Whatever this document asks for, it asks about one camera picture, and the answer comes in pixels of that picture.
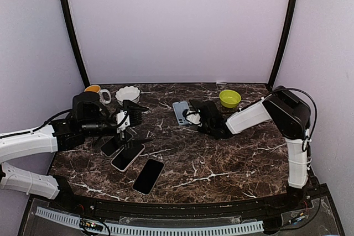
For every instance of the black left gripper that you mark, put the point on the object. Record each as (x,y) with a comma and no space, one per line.
(129,106)

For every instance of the light blue phone case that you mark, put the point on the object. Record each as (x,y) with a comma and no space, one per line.
(178,108)

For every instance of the phone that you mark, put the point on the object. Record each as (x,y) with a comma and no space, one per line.
(125,158)
(116,144)
(148,176)

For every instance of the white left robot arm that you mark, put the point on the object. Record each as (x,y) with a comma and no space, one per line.
(88,117)

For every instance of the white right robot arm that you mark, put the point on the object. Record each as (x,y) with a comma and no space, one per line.
(290,114)

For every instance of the phone in grey case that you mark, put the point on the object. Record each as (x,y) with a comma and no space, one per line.
(116,144)

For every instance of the phone in pink case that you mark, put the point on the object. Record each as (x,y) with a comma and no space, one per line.
(125,158)

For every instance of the green bowl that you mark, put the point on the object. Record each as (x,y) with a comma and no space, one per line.
(229,98)

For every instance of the white scalloped bowl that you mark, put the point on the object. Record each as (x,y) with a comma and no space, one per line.
(131,93)

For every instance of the white patterned mug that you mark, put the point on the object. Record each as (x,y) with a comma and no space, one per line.
(105,95)

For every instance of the left green circuit board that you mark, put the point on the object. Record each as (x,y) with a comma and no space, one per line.
(88,225)

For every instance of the green circuit board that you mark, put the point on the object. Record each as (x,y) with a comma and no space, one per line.
(299,217)
(88,225)

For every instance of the right green circuit board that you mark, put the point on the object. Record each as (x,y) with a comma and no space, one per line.
(299,217)

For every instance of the white slotted cable duct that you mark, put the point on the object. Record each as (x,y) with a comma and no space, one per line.
(72,221)

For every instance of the black front rail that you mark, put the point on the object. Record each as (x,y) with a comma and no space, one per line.
(267,207)

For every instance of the black right frame post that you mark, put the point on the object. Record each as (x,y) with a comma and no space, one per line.
(282,44)

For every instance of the black frame post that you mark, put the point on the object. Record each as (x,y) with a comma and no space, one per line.
(74,43)
(282,44)

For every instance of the black left frame post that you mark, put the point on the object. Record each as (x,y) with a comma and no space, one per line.
(74,43)

